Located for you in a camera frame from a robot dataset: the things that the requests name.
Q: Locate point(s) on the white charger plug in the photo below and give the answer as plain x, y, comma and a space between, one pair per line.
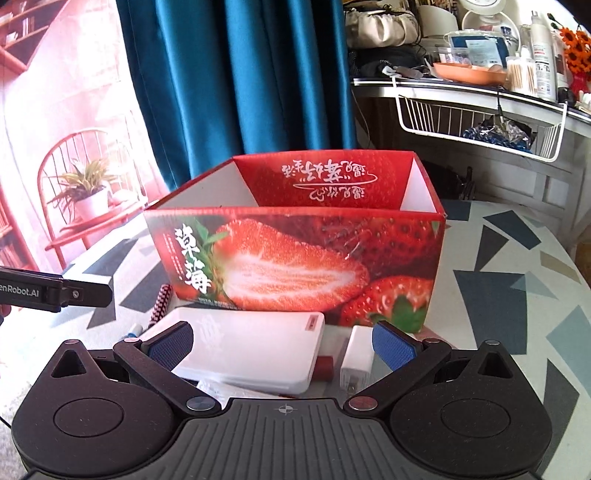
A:
358, 355

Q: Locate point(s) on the orange tray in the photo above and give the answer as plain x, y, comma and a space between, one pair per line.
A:
466, 73

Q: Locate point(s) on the wall poster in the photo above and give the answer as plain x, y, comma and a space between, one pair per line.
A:
60, 115

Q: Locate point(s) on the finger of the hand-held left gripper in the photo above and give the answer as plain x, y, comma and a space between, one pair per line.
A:
90, 294

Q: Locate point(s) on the cotton swab container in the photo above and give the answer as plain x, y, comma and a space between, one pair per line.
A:
521, 76

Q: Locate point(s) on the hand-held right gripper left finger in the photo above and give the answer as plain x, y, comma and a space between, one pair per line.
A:
171, 345

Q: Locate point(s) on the blue shiny packet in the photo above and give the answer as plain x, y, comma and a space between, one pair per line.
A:
498, 134

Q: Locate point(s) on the round white mirror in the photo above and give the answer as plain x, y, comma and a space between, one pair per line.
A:
480, 9

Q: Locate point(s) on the orange artificial sunflowers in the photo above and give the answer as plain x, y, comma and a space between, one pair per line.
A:
577, 48

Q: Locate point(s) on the white power bank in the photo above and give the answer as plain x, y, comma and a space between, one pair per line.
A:
258, 350

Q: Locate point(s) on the red strawberry print cardboard box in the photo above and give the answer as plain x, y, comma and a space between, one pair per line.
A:
277, 267

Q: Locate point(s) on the beige bag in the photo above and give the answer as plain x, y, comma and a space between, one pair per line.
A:
381, 27

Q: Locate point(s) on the white dressing table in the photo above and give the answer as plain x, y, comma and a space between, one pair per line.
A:
508, 170

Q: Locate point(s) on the white bottle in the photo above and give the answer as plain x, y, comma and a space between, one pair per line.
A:
544, 50

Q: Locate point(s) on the white makeup brush holder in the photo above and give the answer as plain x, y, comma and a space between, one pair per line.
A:
436, 23

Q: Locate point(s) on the red vase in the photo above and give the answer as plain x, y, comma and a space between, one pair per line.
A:
582, 84

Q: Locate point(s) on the blue curtain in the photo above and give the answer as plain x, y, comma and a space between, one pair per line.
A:
231, 78

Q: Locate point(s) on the blue white packet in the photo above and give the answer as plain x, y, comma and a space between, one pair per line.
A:
478, 48

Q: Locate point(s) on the black bag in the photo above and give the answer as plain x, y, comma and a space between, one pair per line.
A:
374, 60

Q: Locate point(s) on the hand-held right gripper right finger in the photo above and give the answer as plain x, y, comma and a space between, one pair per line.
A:
392, 345

